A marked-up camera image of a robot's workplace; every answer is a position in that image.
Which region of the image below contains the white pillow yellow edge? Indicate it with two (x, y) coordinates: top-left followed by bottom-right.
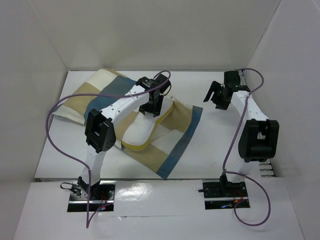
(121, 96), (174, 151)

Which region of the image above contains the blue beige checked pillowcase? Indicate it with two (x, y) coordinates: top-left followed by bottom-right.
(53, 69), (203, 179)

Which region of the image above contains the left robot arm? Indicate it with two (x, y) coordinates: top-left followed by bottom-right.
(77, 72), (172, 200)

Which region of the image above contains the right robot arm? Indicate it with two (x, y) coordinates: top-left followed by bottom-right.
(204, 69), (280, 197)

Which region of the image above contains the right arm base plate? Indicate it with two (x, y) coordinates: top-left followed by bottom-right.
(198, 181), (251, 210)

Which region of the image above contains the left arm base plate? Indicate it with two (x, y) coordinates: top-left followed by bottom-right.
(60, 181), (116, 213)

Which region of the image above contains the aluminium rail front edge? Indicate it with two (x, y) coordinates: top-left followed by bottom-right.
(34, 177), (251, 183)

